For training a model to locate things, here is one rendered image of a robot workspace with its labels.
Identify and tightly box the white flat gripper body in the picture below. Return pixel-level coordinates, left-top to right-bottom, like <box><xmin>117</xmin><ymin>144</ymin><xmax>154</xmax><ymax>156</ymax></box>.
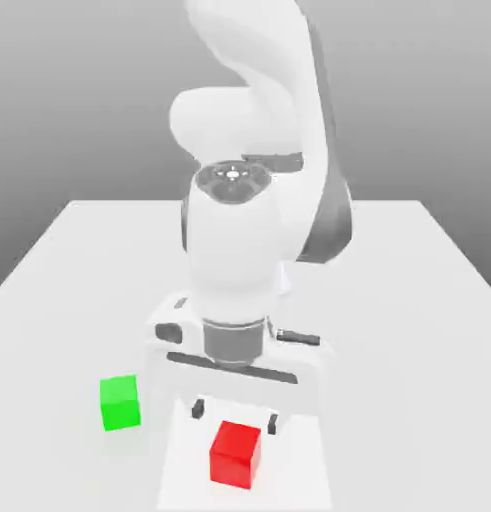
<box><xmin>142</xmin><ymin>337</ymin><xmax>336</xmax><ymax>420</ymax></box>

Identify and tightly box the small red cube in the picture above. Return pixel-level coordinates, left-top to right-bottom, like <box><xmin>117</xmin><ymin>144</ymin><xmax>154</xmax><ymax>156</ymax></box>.
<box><xmin>208</xmin><ymin>419</ymin><xmax>263</xmax><ymax>491</ymax></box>

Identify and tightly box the small green cube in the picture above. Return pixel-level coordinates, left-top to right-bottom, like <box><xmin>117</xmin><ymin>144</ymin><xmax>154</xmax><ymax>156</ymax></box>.
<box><xmin>99</xmin><ymin>373</ymin><xmax>143</xmax><ymax>433</ymax></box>

